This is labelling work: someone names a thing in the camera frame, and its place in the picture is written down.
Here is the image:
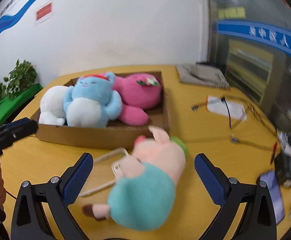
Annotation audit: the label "green padded bench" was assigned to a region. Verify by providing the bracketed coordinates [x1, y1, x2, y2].
[0, 83, 43, 126]

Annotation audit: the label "blue banner on glass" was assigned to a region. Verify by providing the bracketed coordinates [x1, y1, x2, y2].
[215, 20, 291, 56]

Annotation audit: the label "grey cloth bag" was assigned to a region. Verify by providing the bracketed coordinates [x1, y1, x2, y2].
[175, 64, 230, 89]

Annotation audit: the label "black usb cable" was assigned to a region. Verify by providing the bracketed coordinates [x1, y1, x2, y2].
[191, 95, 278, 153]

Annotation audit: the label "green leafy potted plant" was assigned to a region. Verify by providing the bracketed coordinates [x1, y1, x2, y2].
[0, 60, 37, 100]

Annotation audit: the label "red wall sign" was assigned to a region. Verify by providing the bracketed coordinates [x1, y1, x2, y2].
[35, 2, 53, 25]

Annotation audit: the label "white paper sheet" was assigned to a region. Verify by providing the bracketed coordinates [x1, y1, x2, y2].
[206, 95, 247, 121]

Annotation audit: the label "small black box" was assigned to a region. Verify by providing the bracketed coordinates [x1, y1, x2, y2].
[274, 152, 291, 189]

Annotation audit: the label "light blue plush toy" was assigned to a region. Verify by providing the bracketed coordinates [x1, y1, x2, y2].
[63, 72, 123, 128]

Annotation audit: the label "yellow sticky notes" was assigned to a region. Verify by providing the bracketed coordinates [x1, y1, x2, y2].
[218, 7, 246, 20]

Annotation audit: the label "white panda plush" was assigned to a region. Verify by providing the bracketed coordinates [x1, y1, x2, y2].
[39, 86, 68, 126]

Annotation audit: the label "smartphone with blue screen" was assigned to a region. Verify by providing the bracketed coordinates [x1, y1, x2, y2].
[257, 170, 285, 225]

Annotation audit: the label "pink pig plush teal dress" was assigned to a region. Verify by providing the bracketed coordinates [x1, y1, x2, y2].
[82, 126, 188, 231]

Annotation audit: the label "big pink bear plush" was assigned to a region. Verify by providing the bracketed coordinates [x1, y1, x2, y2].
[113, 73, 162, 126]

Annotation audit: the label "white plastic rack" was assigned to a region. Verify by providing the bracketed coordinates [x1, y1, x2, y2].
[79, 147, 129, 197]

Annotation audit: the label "brown cardboard box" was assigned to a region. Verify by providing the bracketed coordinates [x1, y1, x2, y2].
[30, 70, 170, 152]

